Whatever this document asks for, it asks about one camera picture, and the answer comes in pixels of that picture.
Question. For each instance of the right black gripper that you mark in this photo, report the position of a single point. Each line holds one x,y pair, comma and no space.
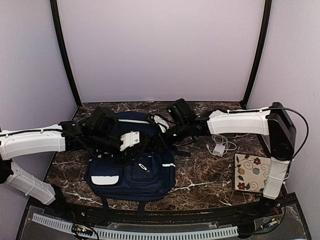
157,141

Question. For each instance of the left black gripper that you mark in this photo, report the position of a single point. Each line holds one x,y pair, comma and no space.
129,152

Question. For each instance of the navy blue student backpack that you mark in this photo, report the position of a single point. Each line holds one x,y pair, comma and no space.
147,180

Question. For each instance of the white USB charger block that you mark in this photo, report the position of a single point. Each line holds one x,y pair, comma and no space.
219,150

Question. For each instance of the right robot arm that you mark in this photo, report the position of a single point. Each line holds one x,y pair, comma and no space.
272,121

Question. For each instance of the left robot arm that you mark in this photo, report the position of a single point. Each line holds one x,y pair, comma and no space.
92,134

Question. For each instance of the small circuit board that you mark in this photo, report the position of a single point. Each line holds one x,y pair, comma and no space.
81,230

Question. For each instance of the floral square plate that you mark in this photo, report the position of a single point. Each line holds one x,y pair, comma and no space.
250,172

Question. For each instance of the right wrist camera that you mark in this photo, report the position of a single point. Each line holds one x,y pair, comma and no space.
159,121

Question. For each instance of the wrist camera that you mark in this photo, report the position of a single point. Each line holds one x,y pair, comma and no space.
159,121
134,140

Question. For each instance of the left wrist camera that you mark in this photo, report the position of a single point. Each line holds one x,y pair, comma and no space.
134,140

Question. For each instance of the right black frame post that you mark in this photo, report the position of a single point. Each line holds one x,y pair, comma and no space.
258,53

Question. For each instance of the black frame post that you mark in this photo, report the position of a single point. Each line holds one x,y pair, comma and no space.
63,52
258,53

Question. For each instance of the grey slotted cable duct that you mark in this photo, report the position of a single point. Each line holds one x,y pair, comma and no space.
119,231

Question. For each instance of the black front rail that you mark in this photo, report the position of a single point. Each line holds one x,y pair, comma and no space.
235,215

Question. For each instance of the left black frame post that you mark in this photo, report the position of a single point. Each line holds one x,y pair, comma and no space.
63,52

